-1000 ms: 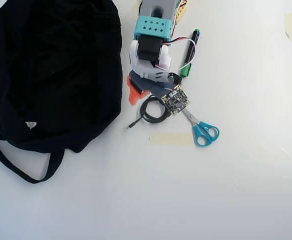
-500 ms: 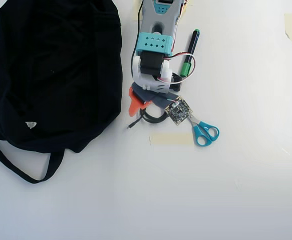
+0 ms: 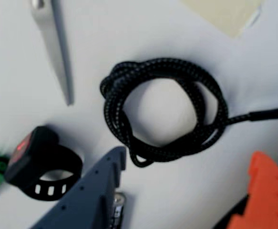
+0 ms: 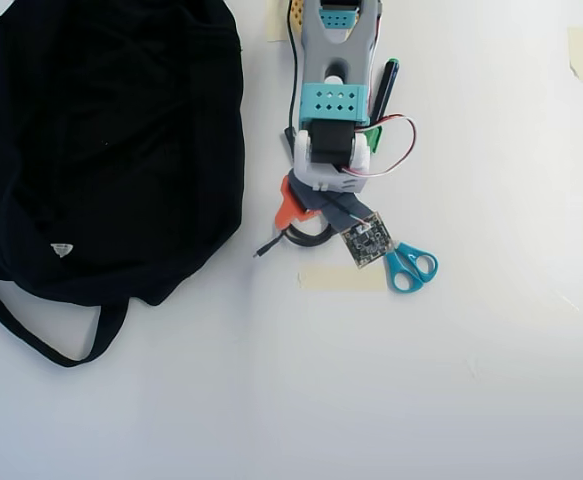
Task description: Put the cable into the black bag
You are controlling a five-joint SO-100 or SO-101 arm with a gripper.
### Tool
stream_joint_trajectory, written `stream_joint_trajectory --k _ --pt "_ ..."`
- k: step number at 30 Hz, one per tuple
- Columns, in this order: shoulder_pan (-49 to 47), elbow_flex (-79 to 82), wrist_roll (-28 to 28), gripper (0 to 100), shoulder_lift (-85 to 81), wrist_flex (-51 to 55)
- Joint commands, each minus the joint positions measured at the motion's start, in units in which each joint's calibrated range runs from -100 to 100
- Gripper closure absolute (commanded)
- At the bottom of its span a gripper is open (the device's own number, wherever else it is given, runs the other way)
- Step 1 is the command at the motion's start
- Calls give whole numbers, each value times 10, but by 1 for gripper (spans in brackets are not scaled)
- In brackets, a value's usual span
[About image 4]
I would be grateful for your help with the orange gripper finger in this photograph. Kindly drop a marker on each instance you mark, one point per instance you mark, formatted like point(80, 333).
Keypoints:
point(291, 212)

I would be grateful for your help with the black fabric bag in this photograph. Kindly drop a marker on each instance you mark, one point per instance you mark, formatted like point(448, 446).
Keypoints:
point(96, 150)

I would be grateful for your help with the black AA battery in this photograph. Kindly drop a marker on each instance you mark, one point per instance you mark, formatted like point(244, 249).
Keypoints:
point(289, 140)

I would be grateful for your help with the long masking tape strip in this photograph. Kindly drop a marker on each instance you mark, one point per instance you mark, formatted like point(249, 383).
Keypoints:
point(331, 279)

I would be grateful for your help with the black marker green cap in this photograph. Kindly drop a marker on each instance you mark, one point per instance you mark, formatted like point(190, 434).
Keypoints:
point(388, 85)

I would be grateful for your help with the short masking tape strip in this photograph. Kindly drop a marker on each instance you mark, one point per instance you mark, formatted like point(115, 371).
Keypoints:
point(276, 25)

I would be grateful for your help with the torn masking tape strip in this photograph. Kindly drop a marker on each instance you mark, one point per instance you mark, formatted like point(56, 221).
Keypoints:
point(582, 55)

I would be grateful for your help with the bare camera circuit board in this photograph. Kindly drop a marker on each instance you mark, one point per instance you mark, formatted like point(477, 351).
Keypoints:
point(368, 240)

